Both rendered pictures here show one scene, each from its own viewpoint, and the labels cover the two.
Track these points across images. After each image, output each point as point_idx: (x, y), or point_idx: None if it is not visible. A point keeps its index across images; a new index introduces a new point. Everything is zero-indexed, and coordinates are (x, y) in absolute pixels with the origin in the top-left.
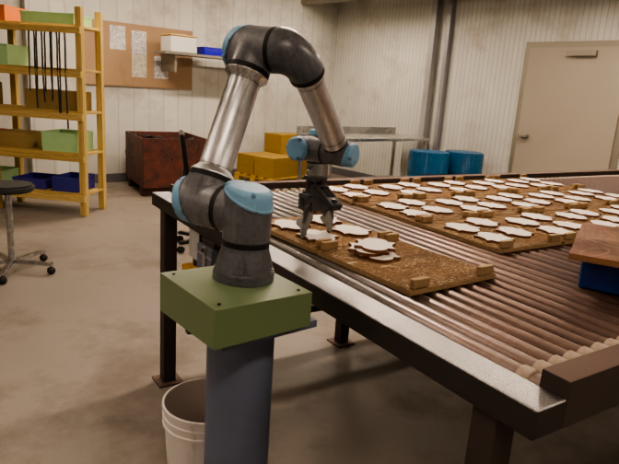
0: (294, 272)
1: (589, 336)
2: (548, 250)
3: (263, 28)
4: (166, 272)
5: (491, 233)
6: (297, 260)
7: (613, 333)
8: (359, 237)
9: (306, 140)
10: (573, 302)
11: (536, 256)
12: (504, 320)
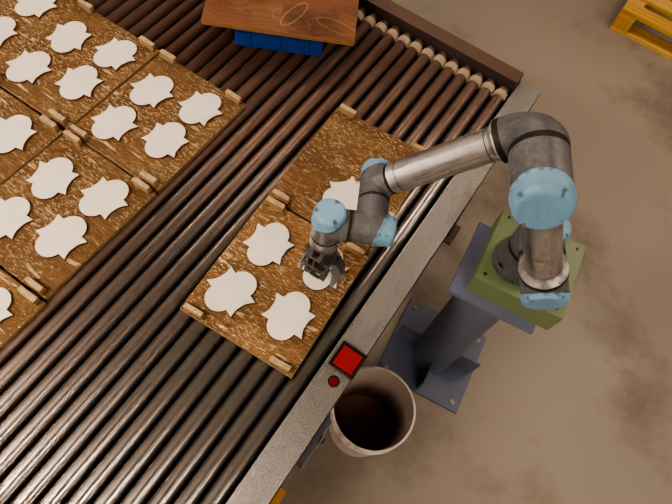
0: (430, 256)
1: (424, 62)
2: (192, 69)
3: (566, 149)
4: (559, 315)
5: (183, 110)
6: (393, 267)
7: (413, 50)
8: (289, 230)
9: (388, 214)
10: (363, 64)
11: (222, 80)
12: (427, 104)
